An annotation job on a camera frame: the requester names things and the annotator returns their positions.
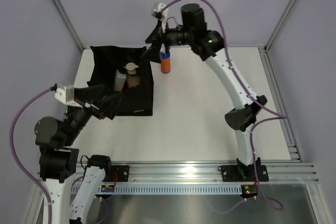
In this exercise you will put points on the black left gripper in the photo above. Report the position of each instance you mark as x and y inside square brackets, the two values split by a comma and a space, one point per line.
[88, 93]

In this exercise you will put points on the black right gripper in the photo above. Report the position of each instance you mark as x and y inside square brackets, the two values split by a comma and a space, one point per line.
[153, 53]

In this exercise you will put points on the orange blue spray bottle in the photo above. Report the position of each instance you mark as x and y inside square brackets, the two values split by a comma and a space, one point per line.
[165, 58]

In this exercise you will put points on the clear amber soap bottle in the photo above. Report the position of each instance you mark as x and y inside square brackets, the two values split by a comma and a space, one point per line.
[119, 82]

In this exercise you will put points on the black canvas bag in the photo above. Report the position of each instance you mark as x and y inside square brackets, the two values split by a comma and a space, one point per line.
[136, 101]

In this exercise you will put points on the beige pump bottle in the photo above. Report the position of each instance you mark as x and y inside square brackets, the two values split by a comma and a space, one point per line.
[133, 77]

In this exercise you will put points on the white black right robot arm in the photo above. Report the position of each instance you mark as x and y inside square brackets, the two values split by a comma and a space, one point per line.
[209, 46]

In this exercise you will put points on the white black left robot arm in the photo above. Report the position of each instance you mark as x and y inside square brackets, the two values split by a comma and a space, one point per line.
[58, 160]

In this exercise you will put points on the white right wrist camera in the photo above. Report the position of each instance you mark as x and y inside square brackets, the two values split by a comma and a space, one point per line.
[160, 11]

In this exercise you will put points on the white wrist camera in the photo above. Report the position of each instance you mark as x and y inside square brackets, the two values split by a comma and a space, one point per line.
[160, 11]
[65, 93]

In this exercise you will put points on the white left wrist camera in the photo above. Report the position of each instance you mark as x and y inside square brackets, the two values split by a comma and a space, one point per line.
[65, 93]

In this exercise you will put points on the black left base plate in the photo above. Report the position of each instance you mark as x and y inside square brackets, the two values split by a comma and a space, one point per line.
[117, 173]

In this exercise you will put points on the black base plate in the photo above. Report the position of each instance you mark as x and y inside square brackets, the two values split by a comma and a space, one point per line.
[240, 173]
[117, 173]

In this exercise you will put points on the white slotted cable duct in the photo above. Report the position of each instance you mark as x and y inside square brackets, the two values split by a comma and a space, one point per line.
[185, 189]

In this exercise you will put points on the left aluminium corner post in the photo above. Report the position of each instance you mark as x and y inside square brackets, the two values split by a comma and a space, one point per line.
[63, 15]

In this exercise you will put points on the aluminium corner post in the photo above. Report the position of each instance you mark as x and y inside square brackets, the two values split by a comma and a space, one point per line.
[280, 24]
[63, 15]

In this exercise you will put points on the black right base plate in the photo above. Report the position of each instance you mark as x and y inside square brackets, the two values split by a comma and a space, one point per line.
[240, 173]

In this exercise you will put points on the right aluminium corner post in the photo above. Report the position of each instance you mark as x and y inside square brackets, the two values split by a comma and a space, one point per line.
[280, 24]

